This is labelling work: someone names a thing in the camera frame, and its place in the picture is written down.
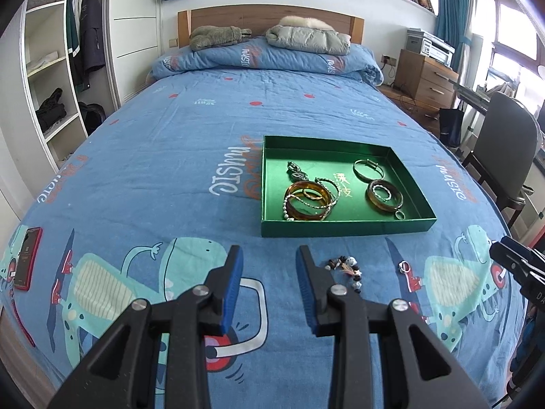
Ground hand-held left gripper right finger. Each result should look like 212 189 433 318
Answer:
297 245 490 409

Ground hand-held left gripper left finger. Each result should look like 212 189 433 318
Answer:
47 245 244 409

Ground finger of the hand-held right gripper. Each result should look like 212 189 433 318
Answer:
499 234 545 265
489 242 538 284

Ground dark beaded bracelet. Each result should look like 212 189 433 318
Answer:
326 256 363 294

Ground amber orange bangle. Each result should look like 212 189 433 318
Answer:
285 181 333 222

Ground pearl bead bracelet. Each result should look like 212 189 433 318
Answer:
282 192 333 222

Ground green jewelry tray box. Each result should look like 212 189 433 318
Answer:
261 135 438 238

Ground pearl bead bracelets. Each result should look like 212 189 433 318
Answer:
315 177 340 211

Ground dark brown bangle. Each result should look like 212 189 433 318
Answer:
366 179 403 214

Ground dark chain bracelet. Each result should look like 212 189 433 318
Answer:
286 161 310 182

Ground large silver clasp bracelet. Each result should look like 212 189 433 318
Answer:
353 158 386 182

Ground grey desk chair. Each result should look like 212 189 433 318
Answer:
462 91 541 231

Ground blue dinosaur print bedsheet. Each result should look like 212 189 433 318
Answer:
0 66 526 409

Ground dark blue tote bag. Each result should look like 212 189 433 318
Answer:
438 108 464 148

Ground grey desk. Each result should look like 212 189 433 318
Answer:
457 81 545 116

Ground low wooden cabinet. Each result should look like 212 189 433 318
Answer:
377 84 452 137

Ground wooden chest of drawers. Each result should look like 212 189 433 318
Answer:
398 49 461 109

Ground red smartphone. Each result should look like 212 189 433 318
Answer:
12 227 43 291

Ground dark bag in wardrobe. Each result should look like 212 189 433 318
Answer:
78 102 107 137

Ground white grey printer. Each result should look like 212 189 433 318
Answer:
405 28 455 66

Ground blue pillow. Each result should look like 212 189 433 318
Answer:
151 37 384 86

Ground grey plush garment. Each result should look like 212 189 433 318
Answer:
189 26 253 49

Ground grey down jacket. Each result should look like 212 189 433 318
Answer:
266 23 352 56

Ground black folded cloth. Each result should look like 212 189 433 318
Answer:
35 88 68 134

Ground wooden headboard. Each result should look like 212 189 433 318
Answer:
177 3 365 49

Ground beige fur collar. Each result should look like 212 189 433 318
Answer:
279 15 333 30

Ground white open wardrobe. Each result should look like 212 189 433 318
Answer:
19 0 165 171

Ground hanging dark clothes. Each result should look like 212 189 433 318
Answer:
66 0 106 92

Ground folded light clothes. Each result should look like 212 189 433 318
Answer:
28 51 59 71

